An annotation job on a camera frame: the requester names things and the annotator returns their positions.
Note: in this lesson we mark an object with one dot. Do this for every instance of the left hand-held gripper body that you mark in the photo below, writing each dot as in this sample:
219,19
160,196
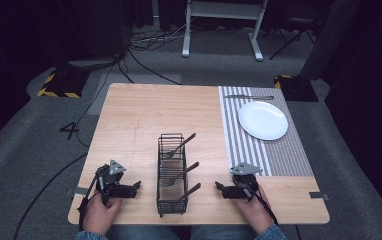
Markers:
109,181

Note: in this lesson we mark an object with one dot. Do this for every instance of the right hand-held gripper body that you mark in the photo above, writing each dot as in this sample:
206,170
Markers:
245,181

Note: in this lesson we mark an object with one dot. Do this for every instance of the person's right hand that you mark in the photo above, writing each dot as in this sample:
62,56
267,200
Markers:
254,210

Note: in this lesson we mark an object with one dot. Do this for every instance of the person's left hand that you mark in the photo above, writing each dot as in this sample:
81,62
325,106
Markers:
99,213

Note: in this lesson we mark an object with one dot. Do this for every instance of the grey striped placemat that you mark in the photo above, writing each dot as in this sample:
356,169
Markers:
245,156

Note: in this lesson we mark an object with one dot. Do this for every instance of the grey tape piece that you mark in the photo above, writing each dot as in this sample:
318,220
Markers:
319,195
81,191

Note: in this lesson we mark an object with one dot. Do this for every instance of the dark metal fork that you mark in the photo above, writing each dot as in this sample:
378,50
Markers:
183,172
182,145
189,192

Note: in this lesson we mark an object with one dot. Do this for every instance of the person's right leg jeans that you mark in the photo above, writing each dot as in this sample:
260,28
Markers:
222,233

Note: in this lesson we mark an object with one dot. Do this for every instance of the person's leg jeans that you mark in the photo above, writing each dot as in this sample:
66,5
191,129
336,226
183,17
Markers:
139,233
222,233

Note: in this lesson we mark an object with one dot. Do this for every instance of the person's left leg jeans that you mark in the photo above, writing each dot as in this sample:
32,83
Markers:
139,233

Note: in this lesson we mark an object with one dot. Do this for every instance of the white round plate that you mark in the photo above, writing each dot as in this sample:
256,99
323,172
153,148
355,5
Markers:
263,120

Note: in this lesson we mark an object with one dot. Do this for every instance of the silver table knife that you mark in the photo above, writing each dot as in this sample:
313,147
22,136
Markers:
249,97

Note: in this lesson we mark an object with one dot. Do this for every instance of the yellow black striped base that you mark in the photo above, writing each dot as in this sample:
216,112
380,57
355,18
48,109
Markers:
62,83
297,88

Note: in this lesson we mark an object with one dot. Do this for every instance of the black cabinet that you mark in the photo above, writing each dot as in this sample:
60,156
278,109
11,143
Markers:
92,30

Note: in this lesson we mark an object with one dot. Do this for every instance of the black tripod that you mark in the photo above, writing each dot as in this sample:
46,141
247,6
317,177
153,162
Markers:
294,36

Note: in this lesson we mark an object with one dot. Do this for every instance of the dark grey post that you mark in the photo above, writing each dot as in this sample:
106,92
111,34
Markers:
332,36

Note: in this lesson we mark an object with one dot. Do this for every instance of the white metal stand frame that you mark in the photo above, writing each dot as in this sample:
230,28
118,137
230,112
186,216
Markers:
224,10

